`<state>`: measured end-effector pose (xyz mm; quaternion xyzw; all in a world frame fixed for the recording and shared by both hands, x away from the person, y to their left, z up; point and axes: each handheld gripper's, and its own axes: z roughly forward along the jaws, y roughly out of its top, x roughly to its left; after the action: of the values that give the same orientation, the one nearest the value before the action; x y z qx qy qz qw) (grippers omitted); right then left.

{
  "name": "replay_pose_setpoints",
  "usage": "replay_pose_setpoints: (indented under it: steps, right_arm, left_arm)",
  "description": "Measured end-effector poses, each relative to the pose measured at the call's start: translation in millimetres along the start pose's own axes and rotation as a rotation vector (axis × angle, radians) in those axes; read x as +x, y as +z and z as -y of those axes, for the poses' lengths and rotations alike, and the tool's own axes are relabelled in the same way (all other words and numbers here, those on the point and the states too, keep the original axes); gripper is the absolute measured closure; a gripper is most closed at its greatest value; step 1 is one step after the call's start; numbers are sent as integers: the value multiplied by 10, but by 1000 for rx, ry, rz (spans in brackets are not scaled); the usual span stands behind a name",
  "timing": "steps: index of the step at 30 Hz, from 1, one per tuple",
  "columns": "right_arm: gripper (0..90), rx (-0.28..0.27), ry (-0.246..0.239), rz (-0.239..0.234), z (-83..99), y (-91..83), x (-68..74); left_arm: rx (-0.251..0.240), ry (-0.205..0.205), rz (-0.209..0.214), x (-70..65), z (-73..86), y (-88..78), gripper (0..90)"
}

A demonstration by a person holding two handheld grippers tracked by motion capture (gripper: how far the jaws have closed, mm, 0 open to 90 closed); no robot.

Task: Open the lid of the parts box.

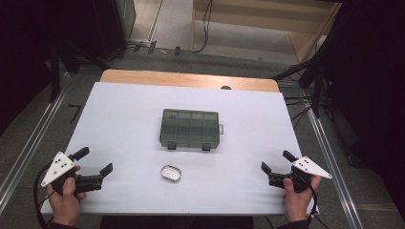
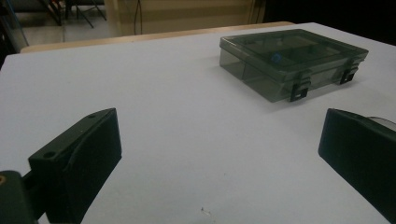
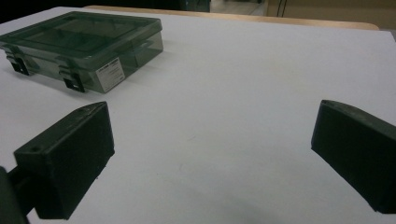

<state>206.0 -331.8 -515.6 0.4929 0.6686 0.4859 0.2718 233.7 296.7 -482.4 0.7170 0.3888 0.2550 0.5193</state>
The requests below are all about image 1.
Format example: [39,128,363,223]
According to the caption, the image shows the left hand-held gripper cable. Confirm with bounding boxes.
[32,163,55,229]

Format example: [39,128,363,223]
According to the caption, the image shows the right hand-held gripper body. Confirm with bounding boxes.
[267,156,333,194]

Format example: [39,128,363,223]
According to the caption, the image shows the black hanging cable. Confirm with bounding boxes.
[191,0,214,54]

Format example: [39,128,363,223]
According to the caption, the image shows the black metal stand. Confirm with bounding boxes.
[47,41,111,103]
[271,0,352,119]

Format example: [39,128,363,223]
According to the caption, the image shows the white table board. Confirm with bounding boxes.
[40,81,320,216]

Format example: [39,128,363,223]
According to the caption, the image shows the floor power strip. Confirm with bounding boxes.
[127,39,183,57]

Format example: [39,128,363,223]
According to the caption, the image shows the light wooden shelf unit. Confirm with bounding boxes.
[190,0,343,64]

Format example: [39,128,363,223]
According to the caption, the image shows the right hand-held gripper cable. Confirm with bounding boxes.
[306,180,330,229]

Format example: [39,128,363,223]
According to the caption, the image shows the person's right hand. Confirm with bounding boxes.
[282,175,323,223]

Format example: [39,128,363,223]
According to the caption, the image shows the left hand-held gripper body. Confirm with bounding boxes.
[40,151,105,196]

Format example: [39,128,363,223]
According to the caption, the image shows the black floor cables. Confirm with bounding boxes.
[283,94,314,131]

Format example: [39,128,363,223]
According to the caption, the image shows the grey translucent compartment box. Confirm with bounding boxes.
[159,108,224,152]

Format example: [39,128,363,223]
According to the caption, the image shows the small oval silver tin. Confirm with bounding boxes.
[160,164,182,183]

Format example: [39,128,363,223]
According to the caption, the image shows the person's left hand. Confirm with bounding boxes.
[45,164,87,227]

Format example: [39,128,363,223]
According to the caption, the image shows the metal floor rail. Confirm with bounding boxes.
[0,72,71,208]
[305,100,365,229]

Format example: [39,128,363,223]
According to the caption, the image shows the hand-held gripper cable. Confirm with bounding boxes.
[306,180,330,229]
[32,163,55,229]

